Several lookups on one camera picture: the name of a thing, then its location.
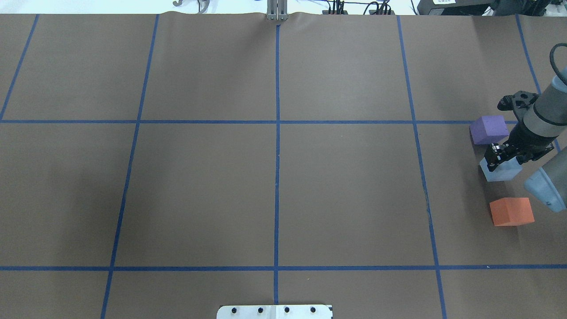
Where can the black equipment box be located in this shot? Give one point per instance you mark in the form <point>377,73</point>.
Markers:
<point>479,7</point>

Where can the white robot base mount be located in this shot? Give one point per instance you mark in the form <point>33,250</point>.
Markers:
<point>290,311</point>

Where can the light blue foam block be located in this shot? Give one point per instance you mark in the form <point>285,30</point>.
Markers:
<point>506,171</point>

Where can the grey metal hook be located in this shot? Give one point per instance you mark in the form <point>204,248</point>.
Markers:
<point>191,6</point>

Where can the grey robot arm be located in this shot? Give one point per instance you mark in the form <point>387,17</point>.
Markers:
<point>541,118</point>

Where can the metal clamp bracket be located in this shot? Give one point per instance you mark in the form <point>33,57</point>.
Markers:
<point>277,10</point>

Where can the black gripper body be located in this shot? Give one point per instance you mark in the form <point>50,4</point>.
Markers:
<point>530,138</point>

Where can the orange foam block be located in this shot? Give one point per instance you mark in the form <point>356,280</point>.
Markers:
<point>511,211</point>

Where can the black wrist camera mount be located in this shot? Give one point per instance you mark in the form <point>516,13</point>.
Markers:
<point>519,100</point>

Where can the purple foam block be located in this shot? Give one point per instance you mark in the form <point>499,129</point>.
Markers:
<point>488,129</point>

